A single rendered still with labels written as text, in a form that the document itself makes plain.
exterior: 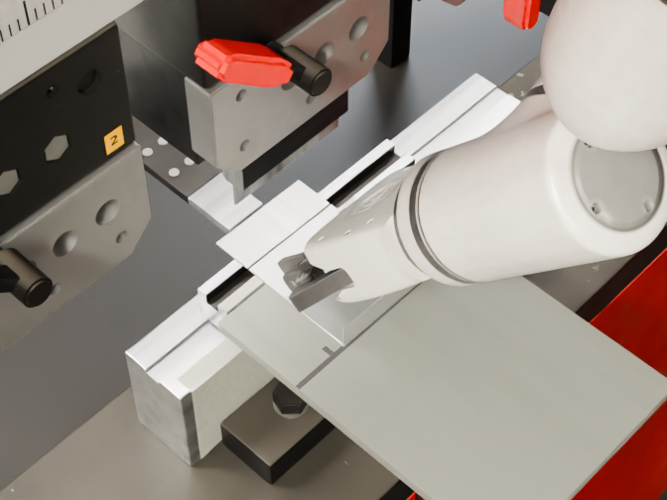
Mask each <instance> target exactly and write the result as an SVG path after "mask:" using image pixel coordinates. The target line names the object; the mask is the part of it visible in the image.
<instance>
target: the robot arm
mask: <svg viewBox="0 0 667 500"><path fill-rule="evenodd" d="M540 66H541V75H540V76H539V77H538V79H537V80H536V81H535V83H534V84H533V86H532V87H531V88H530V90H529V91H528V93H527V94H526V95H525V97H524V98H523V99H522V100H521V102H520V103H519V104H518V105H517V106H516V107H515V108H514V109H513V111H512V112H510V113H509V114H508V115H507V116H506V117H505V118H504V119H503V120H502V121H501V122H500V123H498V124H497V125H496V126H495V127H493V128H492V129H491V130H489V131H487V132H486V133H484V134H483V135H481V136H479V137H476V138H474V139H471V140H468V141H465V142H462V143H460V144H457V145H454V146H452V147H449V148H446V149H443V150H441V151H438V152H435V153H432V154H430V155H428V156H426V157H424V158H422V159H421V160H420V161H419V162H418V163H416V164H415V165H414V166H411V167H407V168H404V169H400V170H397V171H395V172H393V173H392V174H390V175H388V176H387V177H385V178H384V179H382V180H381V181H380V182H378V183H377V184H376V185H375V186H373V187H372V188H370V189H369V190H368V191H367V192H365V193H364V194H363V195H362V196H360V197H359V198H358V199H357V200H355V201H354V202H353V203H352V204H350V205H349V206H348V207H347V208H344V209H343V210H342V211H340V212H339V213H338V215H337V216H336V217H334V218H333V219H332V220H331V221H330V222H328V223H327V224H326V225H325V226H324V227H322V228H321V229H320V230H319V231H318V232H316V233H315V234H314V235H313V236H312V237H311V238H310V239H309V240H308V242H307V243H306V246H305V250H304V252H302V253H299V254H295V255H291V256H288V257H284V258H282V259H281V260H280V261H279V262H278V266H279V268H280V269H281V271H282V272H283V273H284V276H283V280H284V282H285V284H286V285H287V287H288V288H289V289H290V291H291V292H292V293H291V294H290V296H289V300H290V301H291V303H292V304H293V306H294V307H295V309H296V310H297V311H298V313H300V312H302V311H304V310H306V309H308V308H309V307H311V306H313V305H315V304H316V303H318V302H320V301H322V300H324V299H325V298H327V297H329V296H331V295H332V294H334V293H336V292H337V293H336V294H337V297H336V299H337V300H338V301H340V302H345V303H352V302H359V301H365V300H369V299H373V298H377V297H380V296H384V295H387V294H390V293H393V292H396V291H399V290H402V289H405V288H408V287H411V286H413V285H416V284H418V283H421V282H423V281H426V280H428V279H431V278H432V279H434V280H436V281H438V282H440V283H443V284H446V285H450V286H458V287H464V286H471V285H476V284H481V283H487V282H492V281H497V280H502V279H508V278H513V277H518V276H524V275H529V274H534V273H540V272H545V271H551V270H556V269H561V268H567V267H572V266H578V265H583V264H588V263H593V262H598V261H603V260H609V259H614V258H620V257H624V256H628V255H632V254H634V253H636V252H638V251H640V250H642V249H643V248H645V247H646V246H648V245H649V244H650V243H651V242H652V241H653V240H654V239H655V238H656V237H657V236H658V234H659V233H660V232H661V230H662V228H663V226H664V225H665V223H666V221H667V149H666V147H665V145H667V0H557V1H556V3H555V5H554V7H553V10H552V12H551V14H550V17H549V19H548V22H547V25H546V28H545V32H544V35H543V39H542V45H541V55H540ZM323 269H324V270H327V271H328V272H326V273H325V271H324V270H323ZM339 290H340V291H339Z"/></svg>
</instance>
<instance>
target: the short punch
mask: <svg viewBox="0 0 667 500"><path fill-rule="evenodd" d="M347 111H348V90H347V91H346V92H344V93H343V94H342V95H341V96H339V97H338V98H337V99H335V100H334V101H333V102H331V103H330V104H329V105H327V106H326V107H325V108H323V109H322V110H321V111H319V112H318V113H317V114H315V115H314V116H313V117H311V118H310V119H309V120H307V121H306V122H305V123H304V124H302V125H301V126H300V127H298V128H297V129H296V130H294V131H293V132H292V133H290V134H289V135H288V136H286V137H285V138H284V139H282V140H281V141H280V142H278V143H277V144H276V145H274V146H273V147H272V148H270V149H269V150H268V151H267V152H265V153H264V154H263V155H261V156H260V157H259V158H257V159H256V160H255V161H253V162H252V163H251V164H249V165H248V166H247V167H245V168H244V169H243V170H241V171H231V170H225V169H222V173H223V176H224V177H225V179H226V180H227V181H228V182H230V183H231V184H232V187H233V199H234V204H235V205H237V204H239V203H240V202H241V201H243V200H244V199H245V198H246V197H248V196H249V195H250V194H252V193H253V192H254V191H256V190H257V189H258V188H260V187H261V186H262V185H264V184H265V183H266V182H268V181H269V180H270V179H271V178H273V177H274V176H275V175H277V174H278V173H279V172H281V171H282V170H283V169H284V168H286V167H287V166H288V165H290V164H291V163H292V162H293V161H295V160H296V159H297V158H299V157H300V156H301V155H303V154H304V153H305V152H306V151H308V150H309V149H310V148H312V147H313V146H314V145H316V144H317V143H318V142H319V141H321V140H322V139H323V138H325V137H326V136H327V135H328V134H329V133H330V132H331V131H333V130H334V129H335V128H337V127H338V118H339V117H340V116H341V115H343V114H344V113H345V112H347Z"/></svg>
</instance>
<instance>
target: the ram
mask: <svg viewBox="0 0 667 500"><path fill-rule="evenodd" d="M142 1H144V0H67V1H66V2H65V3H64V4H62V5H61V6H59V7H57V8H56V9H54V10H53V11H51V12H50V13H48V14H46V15H45V16H43V17H42V18H40V19H39V20H37V21H35V22H34V23H32V24H31V25H29V26H28V27H26V28H24V29H23V30H21V31H20V32H18V33H17V34H15V35H13V36H12V37H10V38H9V39H7V40H6V41H4V42H2V43H1V44H0V94H2V93H3V92H5V91H6V90H8V89H9V88H11V87H12V86H14V85H15V84H17V83H18V82H20V81H21V80H23V79H24V78H26V77H28V76H29V75H31V74H32V73H34V72H35V71H37V70H38V69H40V68H41V67H43V66H44V65H46V64H47V63H49V62H51V61H52V60H54V59H56V58H57V57H59V56H60V55H62V54H63V53H65V52H66V51H68V50H69V49H71V48H72V47H74V46H75V45H77V44H78V43H80V42H81V41H83V40H84V39H86V38H88V37H89V36H91V35H92V34H94V33H95V32H97V31H98V30H100V29H101V28H103V27H104V26H106V25H107V24H109V23H110V22H112V21H113V20H115V19H116V18H118V17H120V16H121V15H123V14H124V13H126V12H127V11H129V10H130V9H132V8H133V7H135V6H136V5H138V4H139V3H141V2H142Z"/></svg>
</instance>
